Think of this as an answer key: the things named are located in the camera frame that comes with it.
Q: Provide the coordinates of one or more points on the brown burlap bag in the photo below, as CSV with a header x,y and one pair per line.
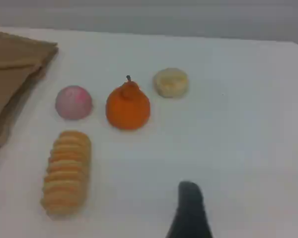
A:
x,y
12,64

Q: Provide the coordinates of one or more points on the orange striped croissant toy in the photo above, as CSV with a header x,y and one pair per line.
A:
x,y
68,173

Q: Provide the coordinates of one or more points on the round beige bread roll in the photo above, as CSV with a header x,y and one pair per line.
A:
x,y
171,83

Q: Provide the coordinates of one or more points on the orange fruit with stem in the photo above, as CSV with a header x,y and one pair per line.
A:
x,y
127,109

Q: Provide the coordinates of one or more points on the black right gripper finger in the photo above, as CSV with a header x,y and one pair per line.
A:
x,y
191,213

